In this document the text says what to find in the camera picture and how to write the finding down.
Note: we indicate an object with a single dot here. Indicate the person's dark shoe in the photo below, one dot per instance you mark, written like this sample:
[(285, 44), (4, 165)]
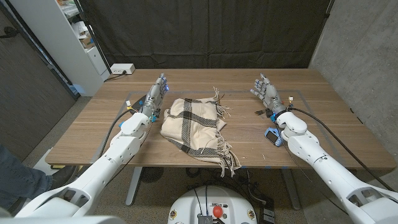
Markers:
[(63, 175)]

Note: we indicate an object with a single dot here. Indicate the white robot torso base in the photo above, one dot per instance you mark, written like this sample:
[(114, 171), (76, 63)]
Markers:
[(192, 205)]

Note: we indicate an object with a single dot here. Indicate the black backdrop stand pole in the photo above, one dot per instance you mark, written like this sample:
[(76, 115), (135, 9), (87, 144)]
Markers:
[(93, 34)]

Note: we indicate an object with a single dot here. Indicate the white floor board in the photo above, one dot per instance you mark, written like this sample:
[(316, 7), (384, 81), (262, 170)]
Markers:
[(43, 161)]

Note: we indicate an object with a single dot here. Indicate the white table leg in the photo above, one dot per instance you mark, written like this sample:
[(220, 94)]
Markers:
[(292, 189), (133, 186)]

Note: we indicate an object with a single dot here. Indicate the cream plaid fringed scarf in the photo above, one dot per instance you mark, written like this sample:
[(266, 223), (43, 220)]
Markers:
[(196, 124)]

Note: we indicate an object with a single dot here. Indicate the white power outlet box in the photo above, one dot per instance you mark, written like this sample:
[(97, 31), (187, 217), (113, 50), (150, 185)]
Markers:
[(121, 68)]

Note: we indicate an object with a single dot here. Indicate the black backdrop curtain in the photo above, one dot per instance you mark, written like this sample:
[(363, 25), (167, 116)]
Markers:
[(202, 31)]

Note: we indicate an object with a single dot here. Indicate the round black floor grille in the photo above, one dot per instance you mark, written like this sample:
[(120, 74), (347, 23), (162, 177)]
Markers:
[(151, 174)]

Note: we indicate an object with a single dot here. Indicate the small blue camera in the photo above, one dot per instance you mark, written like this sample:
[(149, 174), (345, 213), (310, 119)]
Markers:
[(272, 135)]

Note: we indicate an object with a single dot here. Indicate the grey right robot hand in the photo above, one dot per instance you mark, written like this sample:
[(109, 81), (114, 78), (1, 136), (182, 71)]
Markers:
[(270, 95)]

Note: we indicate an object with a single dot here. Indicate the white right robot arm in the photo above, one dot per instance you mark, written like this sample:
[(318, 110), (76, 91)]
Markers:
[(311, 149)]

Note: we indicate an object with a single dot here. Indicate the person's leg in jeans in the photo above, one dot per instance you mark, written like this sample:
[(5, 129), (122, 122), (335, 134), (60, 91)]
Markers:
[(18, 177)]

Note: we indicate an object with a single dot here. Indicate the black floor power strip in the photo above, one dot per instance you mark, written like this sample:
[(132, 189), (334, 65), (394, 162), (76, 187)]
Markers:
[(267, 214)]

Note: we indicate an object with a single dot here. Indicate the white shelf cabinet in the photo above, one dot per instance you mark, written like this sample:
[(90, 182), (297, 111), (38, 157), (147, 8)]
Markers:
[(56, 40)]

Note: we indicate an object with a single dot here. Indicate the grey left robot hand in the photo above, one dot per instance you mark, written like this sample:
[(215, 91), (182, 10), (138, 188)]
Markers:
[(154, 96)]

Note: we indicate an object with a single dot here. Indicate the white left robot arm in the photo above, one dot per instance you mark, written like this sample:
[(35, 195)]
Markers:
[(102, 168)]

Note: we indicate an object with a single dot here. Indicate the black glasses case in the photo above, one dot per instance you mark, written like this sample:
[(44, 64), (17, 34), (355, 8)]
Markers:
[(139, 102)]

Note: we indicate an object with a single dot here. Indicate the red emergency stop button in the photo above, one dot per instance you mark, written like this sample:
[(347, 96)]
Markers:
[(217, 211)]

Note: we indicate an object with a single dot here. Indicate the cardboard box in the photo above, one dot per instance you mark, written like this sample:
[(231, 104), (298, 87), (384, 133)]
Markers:
[(87, 42)]

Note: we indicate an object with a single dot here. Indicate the small black flat piece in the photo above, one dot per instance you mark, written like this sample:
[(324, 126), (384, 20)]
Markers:
[(260, 112)]

